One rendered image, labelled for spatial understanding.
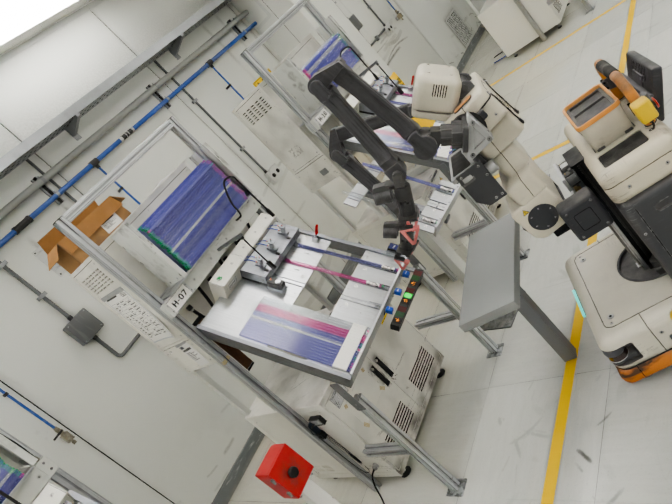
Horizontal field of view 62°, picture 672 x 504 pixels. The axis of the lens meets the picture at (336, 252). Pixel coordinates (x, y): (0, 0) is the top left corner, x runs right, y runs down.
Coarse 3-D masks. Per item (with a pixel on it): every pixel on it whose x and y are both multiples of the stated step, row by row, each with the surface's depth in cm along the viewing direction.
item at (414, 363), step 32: (384, 320) 282; (288, 352) 309; (384, 352) 275; (416, 352) 289; (288, 384) 279; (320, 384) 254; (384, 384) 269; (416, 384) 282; (256, 416) 280; (352, 416) 251; (416, 416) 275; (320, 448) 276; (352, 448) 260
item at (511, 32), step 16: (496, 0) 587; (512, 0) 575; (528, 0) 569; (544, 0) 563; (560, 0) 588; (480, 16) 599; (496, 16) 592; (512, 16) 586; (528, 16) 576; (544, 16) 573; (560, 16) 574; (496, 32) 604; (512, 32) 597; (528, 32) 590; (544, 32) 584; (512, 48) 609
